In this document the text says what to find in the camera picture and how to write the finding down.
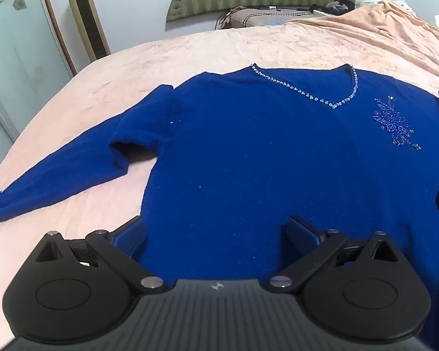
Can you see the peach quilt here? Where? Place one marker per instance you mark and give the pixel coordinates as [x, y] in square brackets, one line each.
[387, 29]

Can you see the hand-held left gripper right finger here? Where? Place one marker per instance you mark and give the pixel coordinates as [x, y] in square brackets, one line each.
[300, 234]

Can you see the glass wardrobe door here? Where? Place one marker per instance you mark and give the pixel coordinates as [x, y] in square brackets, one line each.
[14, 44]

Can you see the blue beaded sweater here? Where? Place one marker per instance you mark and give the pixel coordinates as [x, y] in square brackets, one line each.
[241, 153]

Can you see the brown pillow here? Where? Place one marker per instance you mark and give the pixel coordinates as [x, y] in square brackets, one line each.
[256, 18]

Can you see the gold tower fan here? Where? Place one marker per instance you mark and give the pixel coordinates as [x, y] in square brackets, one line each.
[86, 14]

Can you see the pink bed sheet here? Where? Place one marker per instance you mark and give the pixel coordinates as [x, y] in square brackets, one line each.
[113, 80]

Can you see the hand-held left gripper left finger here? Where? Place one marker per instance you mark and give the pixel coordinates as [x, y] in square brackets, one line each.
[131, 237]

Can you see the dark clothes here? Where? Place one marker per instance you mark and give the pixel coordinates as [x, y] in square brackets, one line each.
[333, 7]

